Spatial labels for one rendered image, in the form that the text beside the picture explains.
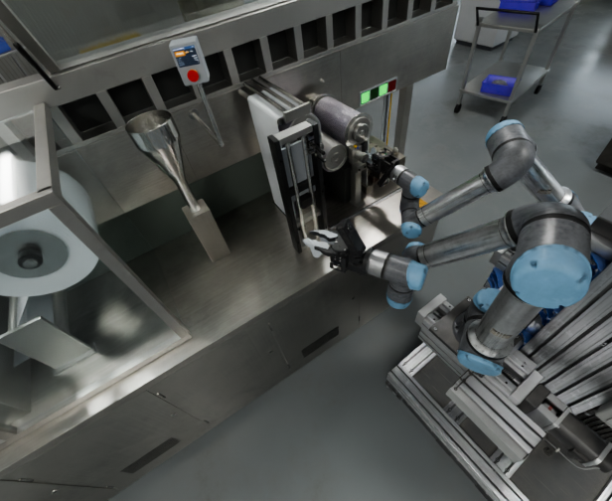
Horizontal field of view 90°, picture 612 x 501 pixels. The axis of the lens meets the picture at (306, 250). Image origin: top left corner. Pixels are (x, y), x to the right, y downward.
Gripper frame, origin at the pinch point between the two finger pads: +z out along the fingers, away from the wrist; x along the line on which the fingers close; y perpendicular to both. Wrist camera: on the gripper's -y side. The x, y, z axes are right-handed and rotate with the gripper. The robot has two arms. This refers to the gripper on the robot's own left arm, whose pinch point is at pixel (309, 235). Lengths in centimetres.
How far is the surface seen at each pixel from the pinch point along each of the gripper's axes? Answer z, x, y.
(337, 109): 19, 60, -16
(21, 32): 68, -17, -53
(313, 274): 6.3, 11.2, 32.4
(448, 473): -72, -2, 125
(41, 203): 36, -44, -29
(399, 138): 15, 155, 35
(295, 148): 16.2, 20.8, -16.1
